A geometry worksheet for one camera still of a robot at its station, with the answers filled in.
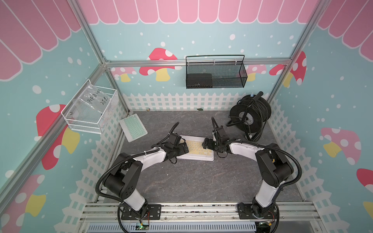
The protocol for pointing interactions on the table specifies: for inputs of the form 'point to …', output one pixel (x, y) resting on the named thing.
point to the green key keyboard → (133, 127)
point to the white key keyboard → (204, 158)
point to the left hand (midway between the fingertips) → (189, 154)
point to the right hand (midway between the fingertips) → (207, 145)
